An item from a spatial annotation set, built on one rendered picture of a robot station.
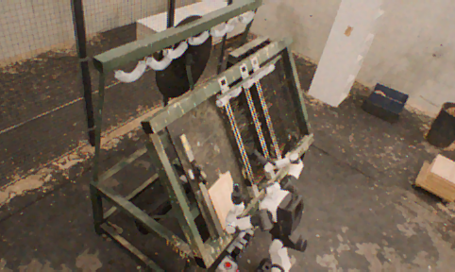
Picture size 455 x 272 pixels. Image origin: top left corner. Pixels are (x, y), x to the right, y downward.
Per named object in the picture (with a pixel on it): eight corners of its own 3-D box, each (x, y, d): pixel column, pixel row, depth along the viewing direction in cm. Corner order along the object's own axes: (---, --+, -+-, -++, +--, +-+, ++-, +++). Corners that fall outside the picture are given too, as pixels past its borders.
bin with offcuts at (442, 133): (450, 155, 597) (474, 125, 555) (418, 140, 616) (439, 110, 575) (455, 141, 631) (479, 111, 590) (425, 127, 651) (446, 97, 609)
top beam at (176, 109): (144, 134, 248) (154, 134, 241) (139, 121, 244) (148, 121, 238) (285, 43, 398) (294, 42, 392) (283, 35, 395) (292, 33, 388)
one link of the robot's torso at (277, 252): (292, 267, 327) (294, 230, 303) (283, 281, 315) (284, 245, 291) (277, 261, 335) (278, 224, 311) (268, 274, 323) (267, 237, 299)
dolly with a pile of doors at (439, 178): (447, 209, 500) (464, 189, 474) (409, 188, 520) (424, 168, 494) (455, 185, 541) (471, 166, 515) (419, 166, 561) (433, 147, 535)
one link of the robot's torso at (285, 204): (309, 220, 299) (306, 185, 283) (292, 247, 275) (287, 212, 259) (278, 212, 316) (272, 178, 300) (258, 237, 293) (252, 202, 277)
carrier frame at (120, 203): (194, 312, 340) (205, 265, 287) (94, 231, 388) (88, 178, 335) (294, 183, 490) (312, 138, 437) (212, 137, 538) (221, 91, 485)
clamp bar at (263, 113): (274, 169, 376) (294, 170, 361) (242, 61, 335) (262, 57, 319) (278, 164, 383) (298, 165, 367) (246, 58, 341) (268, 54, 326)
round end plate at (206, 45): (159, 113, 326) (162, 30, 275) (154, 110, 328) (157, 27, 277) (210, 82, 380) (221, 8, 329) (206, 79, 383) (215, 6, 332)
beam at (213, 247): (197, 266, 294) (207, 269, 287) (193, 255, 290) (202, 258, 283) (306, 141, 445) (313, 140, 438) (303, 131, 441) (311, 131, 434)
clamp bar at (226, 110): (248, 198, 340) (270, 200, 325) (209, 81, 299) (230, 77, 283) (254, 192, 347) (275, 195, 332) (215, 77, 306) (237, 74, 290)
